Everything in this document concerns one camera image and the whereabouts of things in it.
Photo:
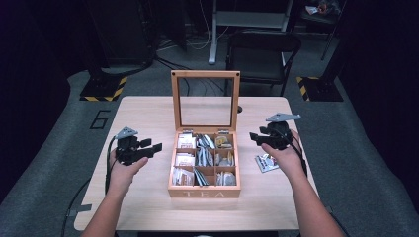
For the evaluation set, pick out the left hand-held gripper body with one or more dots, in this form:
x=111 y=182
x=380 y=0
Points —
x=126 y=151

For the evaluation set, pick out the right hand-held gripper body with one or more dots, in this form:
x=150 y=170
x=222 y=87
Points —
x=279 y=135

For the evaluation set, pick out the grey tea packet red print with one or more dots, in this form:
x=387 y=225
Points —
x=266 y=163

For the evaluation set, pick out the wooden tea box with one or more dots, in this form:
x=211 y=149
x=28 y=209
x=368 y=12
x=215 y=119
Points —
x=204 y=192

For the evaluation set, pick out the person's left hand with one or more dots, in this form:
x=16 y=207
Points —
x=123 y=174

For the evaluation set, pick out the person's right hand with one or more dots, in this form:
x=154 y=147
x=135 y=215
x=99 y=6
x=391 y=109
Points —
x=290 y=161

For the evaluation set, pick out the bundle of white tea packets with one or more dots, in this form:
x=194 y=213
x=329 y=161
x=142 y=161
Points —
x=186 y=141
x=183 y=177
x=184 y=160

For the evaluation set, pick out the bundle of clear tea bags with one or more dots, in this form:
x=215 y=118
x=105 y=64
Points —
x=225 y=160
x=224 y=142
x=226 y=179

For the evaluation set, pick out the small black knob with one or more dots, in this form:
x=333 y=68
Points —
x=239 y=109

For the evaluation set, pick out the bundle of grey tea packets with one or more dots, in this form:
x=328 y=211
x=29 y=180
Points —
x=204 y=157
x=200 y=177
x=205 y=141

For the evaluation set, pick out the black folding chair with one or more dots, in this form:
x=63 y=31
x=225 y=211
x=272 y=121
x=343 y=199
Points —
x=263 y=56

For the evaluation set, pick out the black cabinet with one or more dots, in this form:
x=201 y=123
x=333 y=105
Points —
x=122 y=29

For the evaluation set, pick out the black base plate striped edge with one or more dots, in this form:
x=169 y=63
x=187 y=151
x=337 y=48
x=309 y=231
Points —
x=321 y=90
x=102 y=89

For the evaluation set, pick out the white desk frame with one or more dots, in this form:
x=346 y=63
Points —
x=247 y=19

